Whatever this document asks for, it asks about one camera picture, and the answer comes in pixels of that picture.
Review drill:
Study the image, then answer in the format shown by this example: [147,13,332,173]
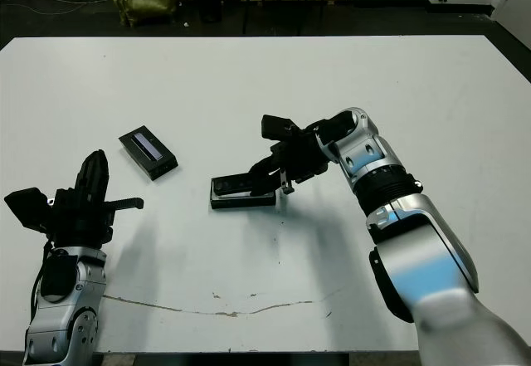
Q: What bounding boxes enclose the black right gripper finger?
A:
[247,154,288,178]
[250,170,281,198]

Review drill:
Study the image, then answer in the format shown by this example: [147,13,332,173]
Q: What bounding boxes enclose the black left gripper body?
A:
[43,188,145,248]

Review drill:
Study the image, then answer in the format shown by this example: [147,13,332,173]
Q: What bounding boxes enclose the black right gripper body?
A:
[269,127,332,196]

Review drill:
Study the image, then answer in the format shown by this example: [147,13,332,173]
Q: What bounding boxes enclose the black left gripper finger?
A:
[74,149,101,202]
[93,149,111,203]

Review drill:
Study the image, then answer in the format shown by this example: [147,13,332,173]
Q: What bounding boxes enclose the black box lid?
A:
[118,124,180,183]

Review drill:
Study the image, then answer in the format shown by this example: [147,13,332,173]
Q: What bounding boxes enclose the black box base white insert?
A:
[209,173,278,211]

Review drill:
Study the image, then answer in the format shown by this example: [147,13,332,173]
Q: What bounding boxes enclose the black waste bin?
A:
[190,0,227,25]

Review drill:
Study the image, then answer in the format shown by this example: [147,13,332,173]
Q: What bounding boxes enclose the white door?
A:
[493,0,531,51]

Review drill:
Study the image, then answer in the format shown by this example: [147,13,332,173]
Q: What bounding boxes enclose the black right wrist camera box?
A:
[261,114,300,142]

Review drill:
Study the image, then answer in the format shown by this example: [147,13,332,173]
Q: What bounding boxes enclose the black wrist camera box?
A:
[261,114,300,142]
[3,187,56,233]

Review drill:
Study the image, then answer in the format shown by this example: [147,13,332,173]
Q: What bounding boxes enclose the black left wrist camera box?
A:
[3,187,56,233]

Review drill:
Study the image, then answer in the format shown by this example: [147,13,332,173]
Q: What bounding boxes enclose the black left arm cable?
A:
[29,232,57,325]

